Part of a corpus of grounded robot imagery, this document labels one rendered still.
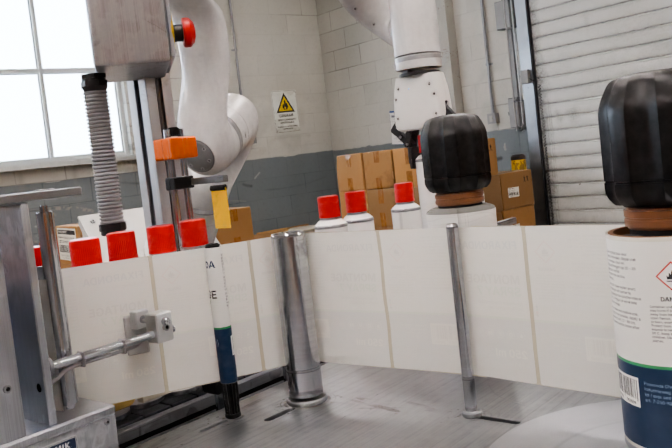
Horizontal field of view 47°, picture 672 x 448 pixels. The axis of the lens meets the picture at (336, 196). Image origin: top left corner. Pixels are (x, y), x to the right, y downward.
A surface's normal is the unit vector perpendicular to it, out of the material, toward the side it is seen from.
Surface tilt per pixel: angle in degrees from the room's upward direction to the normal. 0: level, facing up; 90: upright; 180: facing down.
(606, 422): 0
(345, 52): 90
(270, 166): 90
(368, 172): 90
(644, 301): 90
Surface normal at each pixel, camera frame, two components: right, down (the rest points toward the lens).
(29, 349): -0.64, 0.11
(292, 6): 0.62, -0.03
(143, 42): 0.26, 0.02
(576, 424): -0.11, -0.99
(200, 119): -0.17, 0.04
